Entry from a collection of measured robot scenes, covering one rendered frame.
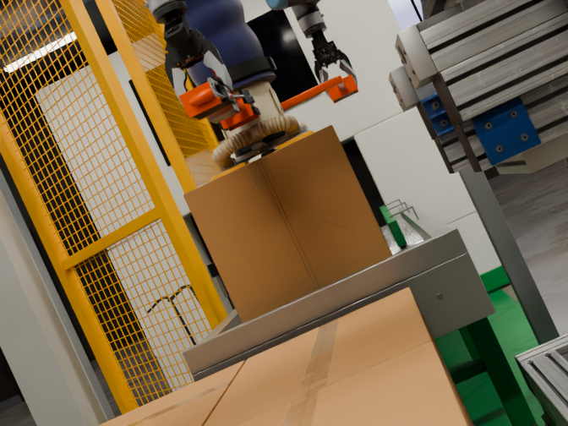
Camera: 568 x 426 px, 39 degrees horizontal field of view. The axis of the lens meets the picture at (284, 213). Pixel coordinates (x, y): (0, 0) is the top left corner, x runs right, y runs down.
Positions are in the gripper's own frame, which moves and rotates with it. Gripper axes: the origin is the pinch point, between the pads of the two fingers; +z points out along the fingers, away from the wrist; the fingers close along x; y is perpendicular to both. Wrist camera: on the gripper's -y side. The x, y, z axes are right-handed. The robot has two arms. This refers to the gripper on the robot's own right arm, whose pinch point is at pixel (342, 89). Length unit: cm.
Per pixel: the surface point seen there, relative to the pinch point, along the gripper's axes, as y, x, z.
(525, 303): 11, 22, 81
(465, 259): 67, 8, 54
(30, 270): -10, -120, 8
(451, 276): 67, 4, 56
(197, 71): 38, -33, -17
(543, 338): 11, 22, 92
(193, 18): 40, -28, -30
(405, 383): 152, -10, 53
